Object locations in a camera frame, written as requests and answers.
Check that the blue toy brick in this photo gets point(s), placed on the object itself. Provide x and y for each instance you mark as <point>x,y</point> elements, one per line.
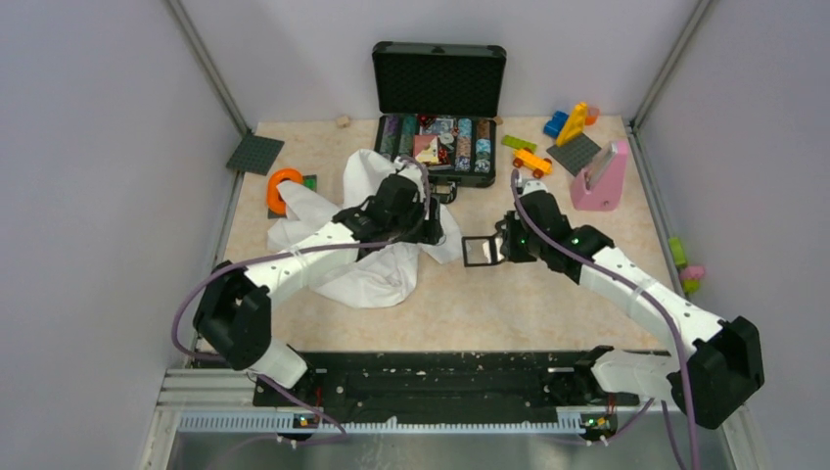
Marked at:
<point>554,126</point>

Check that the green pink toy outside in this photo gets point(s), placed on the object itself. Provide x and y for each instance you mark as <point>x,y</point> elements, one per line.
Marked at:
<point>690,275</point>

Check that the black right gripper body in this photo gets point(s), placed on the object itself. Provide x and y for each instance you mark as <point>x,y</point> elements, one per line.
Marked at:
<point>520,246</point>

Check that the yellow toy car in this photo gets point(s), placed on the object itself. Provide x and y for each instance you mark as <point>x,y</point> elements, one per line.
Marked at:
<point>539,167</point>

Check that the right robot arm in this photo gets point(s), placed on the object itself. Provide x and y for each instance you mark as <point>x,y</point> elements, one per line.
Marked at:
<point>712,365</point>

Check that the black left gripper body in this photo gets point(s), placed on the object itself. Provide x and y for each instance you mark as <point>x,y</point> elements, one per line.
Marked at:
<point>427,233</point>

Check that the green small toy brick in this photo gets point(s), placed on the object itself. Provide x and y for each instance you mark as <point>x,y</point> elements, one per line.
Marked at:
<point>310,183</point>

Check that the black poker chip case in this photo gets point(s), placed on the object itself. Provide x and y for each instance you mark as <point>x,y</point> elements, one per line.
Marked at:
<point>448,92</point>

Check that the yellow triangular toy block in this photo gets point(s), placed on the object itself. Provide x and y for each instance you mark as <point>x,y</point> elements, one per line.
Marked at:
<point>574,125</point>

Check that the lime green flat brick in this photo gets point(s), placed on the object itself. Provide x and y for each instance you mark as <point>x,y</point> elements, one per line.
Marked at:
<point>517,143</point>

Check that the pink phone stand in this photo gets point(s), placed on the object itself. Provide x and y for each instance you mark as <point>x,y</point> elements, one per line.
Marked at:
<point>598,187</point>

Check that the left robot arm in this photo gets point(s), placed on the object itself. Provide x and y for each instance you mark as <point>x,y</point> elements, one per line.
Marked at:
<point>234,313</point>

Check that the dark grey baseplate left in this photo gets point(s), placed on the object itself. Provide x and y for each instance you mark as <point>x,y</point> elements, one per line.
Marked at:
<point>255,154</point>

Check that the orange small toy piece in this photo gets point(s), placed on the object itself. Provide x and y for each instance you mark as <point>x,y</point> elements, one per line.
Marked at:
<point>591,115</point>

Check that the black square frame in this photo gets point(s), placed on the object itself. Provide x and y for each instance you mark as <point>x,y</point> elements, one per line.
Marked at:
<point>480,251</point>

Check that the dark grey baseplate right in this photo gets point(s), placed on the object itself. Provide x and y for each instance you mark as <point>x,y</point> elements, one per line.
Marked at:
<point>575,155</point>

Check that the white shirt garment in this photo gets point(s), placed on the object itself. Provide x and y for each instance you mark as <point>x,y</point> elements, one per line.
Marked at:
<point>378,277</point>

